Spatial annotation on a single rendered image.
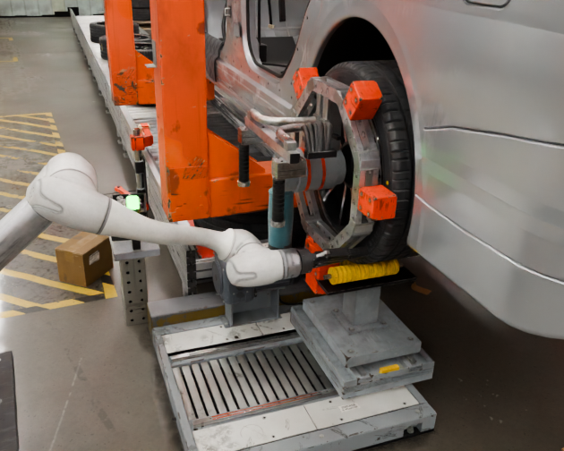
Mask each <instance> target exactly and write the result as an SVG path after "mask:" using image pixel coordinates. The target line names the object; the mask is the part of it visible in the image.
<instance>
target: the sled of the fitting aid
mask: <svg viewBox="0 0 564 451"><path fill-rule="evenodd" d="M290 322H291V323H292V325H293V326H294V328H295V330H296V331H297V333H298V334H299V336H300V337H301V338H302V339H303V341H304V343H305V344H306V346H307V347H308V349H309V350H310V352H311V353H312V355H313V357H314V358H315V360H316V361H317V363H318V364H319V365H320V367H321V368H322V370H323V371H324V373H325V374H326V376H327V377H328V379H329V381H330V382H331V384H332V385H333V387H334V388H335V389H336V390H337V392H338V394H339V395H340V397H341V398H342V400H344V399H347V398H351V397H356V396H362V395H366V394H370V393H373V392H378V391H381V390H385V389H389V388H393V387H400V386H404V385H407V384H411V383H415V382H418V381H423V380H426V379H432V373H433V368H434V363H435V361H434V360H433V359H432V358H431V357H430V356H429V355H428V353H427V352H425V351H424V349H423V348H422V347H421V351H420V352H419V353H411V354H407V355H403V356H398V357H395V358H390V359H387V360H382V361H378V362H371V363H366V364H363V365H358V366H354V367H350V368H346V367H345V366H344V365H343V363H342V362H341V361H340V360H339V358H338V357H337V355H336V354H335V353H334V351H333V350H332V349H331V347H330V346H329V344H328V343H327V341H326V340H325V339H324V337H323V336H322V334H321V333H320V331H319V330H318V329H317V328H316V327H315V325H314V324H313V323H312V321H311V319H310V318H309V317H308V315H307V314H306V312H305V311H304V310H303V305H302V304H298V305H294V306H291V313H290Z"/></svg>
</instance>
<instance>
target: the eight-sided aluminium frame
mask: <svg viewBox="0 0 564 451"><path fill-rule="evenodd" d="M349 88H350V87H349V86H347V85H345V84H344V83H341V82H339V81H336V80H334V79H332V77H328V76H322V77H311V78H310V79H309V80H308V81H307V85H306V87H305V89H304V90H303V93H302V95H301V97H300V98H299V100H298V102H297V103H296V105H295V108H293V110H292V114H291V117H306V116H313V114H314V113H315V112H316V106H317V93H320V94H321V95H322V96H323V97H327V98H329V100H331V101H333V102H335V103H337V105H338V109H339V112H340V114H341V118H342V121H343V125H344V127H345V130H346V136H347V139H348V142H349V145H350V149H351V151H352V155H353V158H354V177H353V188H352V199H351V209H350V220H349V223H348V225H347V226H346V227H345V228H344V229H343V230H342V231H341V232H340V233H339V234H336V233H335V232H334V231H333V230H332V229H331V228H330V227H329V226H328V225H327V224H326V223H324V222H323V221H322V219H321V217H320V212H319V209H318V206H317V202H316V199H315V195H314V191H305V196H306V199H307V202H308V206H309V210H310V213H311V214H310V215H309V213H308V209H307V206H306V203H305V199H304V195H303V192H302V191H300V192H295V199H296V203H297V207H298V210H299V214H300V217H301V224H302V226H303V230H304V231H305V232H306V233H307V232H308V234H309V236H310V237H311V238H312V239H313V240H314V241H315V242H316V243H317V244H318V245H319V246H320V247H321V248H322V249H324V248H328V249H334V248H346V247H349V249H353V248H354V247H355V246H356V245H357V244H358V243H359V242H360V241H361V240H362V239H363V238H365V237H366V236H367V235H369V234H371V232H372V229H373V225H374V223H375V222H374V221H371V220H370V219H369V218H368V217H367V216H366V215H364V214H363V215H362V212H361V211H360V210H358V208H357V207H358V196H359V188H360V187H364V184H365V186H373V185H378V177H379V169H380V156H379V150H378V149H377V148H376V144H375V141H374V138H373V136H372V130H371V127H370V125H369V121H368V119H367V120H354V121H350V119H349V117H348V115H347V112H346V109H345V107H344V104H343V102H344V99H345V97H346V93H347V92H348V90H349ZM356 125H357V126H356ZM357 128H358V129H357ZM359 134H360V135H359ZM290 137H291V138H292V139H293V140H294V141H296V147H297V148H299V132H291V135H290ZM360 137H361V138H360ZM304 140H305V136H304V132H301V148H306V143H305V142H304ZM365 175H366V179H365Z"/></svg>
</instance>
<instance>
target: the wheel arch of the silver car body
mask: <svg viewBox="0 0 564 451"><path fill-rule="evenodd" d="M372 60H396V61H397V58H396V56H395V53H394V51H393V49H392V47H391V45H390V43H389V42H388V40H387V39H386V37H385V35H384V34H383V33H382V31H381V30H380V28H379V27H378V26H377V25H376V24H375V23H374V22H373V21H371V20H370V19H369V18H367V17H365V16H363V15H361V14H358V13H348V14H345V15H343V16H341V17H339V18H338V19H336V20H335V21H334V22H333V23H332V24H331V25H330V26H329V27H328V28H327V30H326V31H325V33H324V34H323V36H322V38H321V39H320V42H319V44H318V46H317V48H316V50H315V52H314V55H313V58H312V62H311V65H310V67H317V68H318V72H319V75H320V77H322V76H324V75H325V74H326V73H327V72H328V71H329V70H330V69H331V68H332V67H333V66H335V65H337V64H340V63H343V62H347V61H372ZM397 65H398V68H399V71H400V73H401V76H402V79H403V82H404V85H405V88H406V84H405V81H404V77H403V74H402V72H401V69H400V66H399V64H398V61H397ZM406 95H407V99H408V104H409V108H410V114H411V119H412V126H413V134H414V125H413V118H412V113H411V107H410V103H409V98H408V94H407V90H406ZM414 163H415V176H414V198H415V182H416V158H415V142H414ZM413 214H414V205H413V212H412V218H411V224H410V228H409V232H408V236H407V239H406V245H407V241H408V237H409V234H410V230H411V225H412V220H413Z"/></svg>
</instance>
